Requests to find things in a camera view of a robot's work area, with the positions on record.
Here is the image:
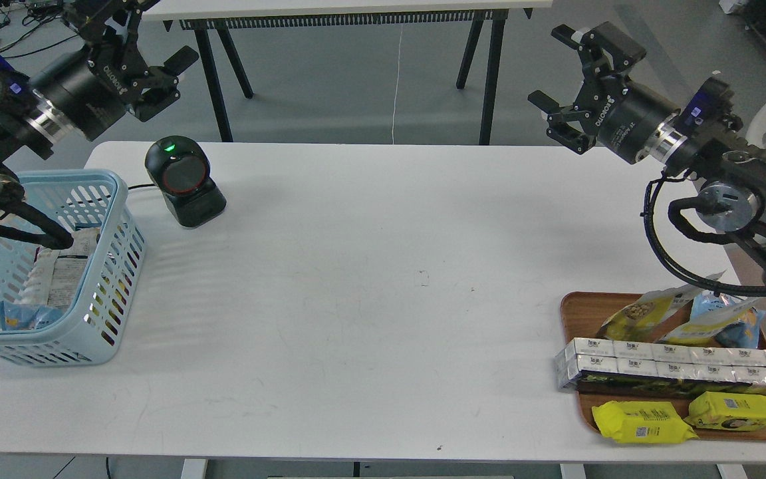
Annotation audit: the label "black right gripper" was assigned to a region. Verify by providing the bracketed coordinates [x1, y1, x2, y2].
[528, 21, 679, 164]

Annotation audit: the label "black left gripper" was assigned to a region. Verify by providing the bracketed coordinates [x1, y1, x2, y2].
[29, 1, 199, 140]

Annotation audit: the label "yellow bean snack pouch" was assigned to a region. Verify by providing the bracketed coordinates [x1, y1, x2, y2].
[596, 284, 703, 342]

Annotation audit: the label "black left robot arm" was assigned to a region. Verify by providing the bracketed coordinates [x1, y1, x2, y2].
[0, 1, 199, 249]

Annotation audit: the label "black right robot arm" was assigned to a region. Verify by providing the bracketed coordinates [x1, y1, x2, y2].
[528, 22, 766, 297]

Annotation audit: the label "white snack bag in basket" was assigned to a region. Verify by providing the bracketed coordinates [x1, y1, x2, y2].
[16, 227, 100, 312]

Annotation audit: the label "light blue plastic basket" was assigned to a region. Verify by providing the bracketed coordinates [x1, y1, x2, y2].
[0, 170, 147, 367]

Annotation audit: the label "yellow white snack pouch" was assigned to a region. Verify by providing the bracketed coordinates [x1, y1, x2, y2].
[656, 298, 759, 346]

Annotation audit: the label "blue snack bag in basket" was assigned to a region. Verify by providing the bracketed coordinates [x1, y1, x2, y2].
[0, 301, 63, 331]

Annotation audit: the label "blue snack bag on tray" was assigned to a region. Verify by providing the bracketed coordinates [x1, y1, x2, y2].
[684, 291, 764, 349]

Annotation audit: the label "black leg background table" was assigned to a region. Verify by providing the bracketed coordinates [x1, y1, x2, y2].
[108, 1, 560, 146]

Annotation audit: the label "black barcode scanner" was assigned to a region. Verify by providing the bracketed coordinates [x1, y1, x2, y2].
[145, 134, 226, 228]

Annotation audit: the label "brown wooden tray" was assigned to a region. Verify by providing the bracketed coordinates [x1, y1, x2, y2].
[557, 292, 766, 431]

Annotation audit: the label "silver milk carton pack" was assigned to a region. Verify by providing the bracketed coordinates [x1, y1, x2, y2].
[553, 337, 766, 399]

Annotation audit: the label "yellow wipes pack left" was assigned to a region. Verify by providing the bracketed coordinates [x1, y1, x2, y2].
[592, 400, 698, 444]

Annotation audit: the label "yellow wipes pack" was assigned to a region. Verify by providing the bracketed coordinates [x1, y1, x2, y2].
[592, 400, 698, 444]
[684, 391, 766, 431]

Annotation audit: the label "yellow wipes pack right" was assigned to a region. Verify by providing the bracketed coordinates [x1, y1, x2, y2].
[684, 391, 766, 431]

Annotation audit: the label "black floor cables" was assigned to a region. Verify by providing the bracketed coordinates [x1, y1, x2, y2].
[0, 0, 84, 61]

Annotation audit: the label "white hanging cable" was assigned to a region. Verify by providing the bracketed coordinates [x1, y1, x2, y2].
[391, 23, 404, 144]

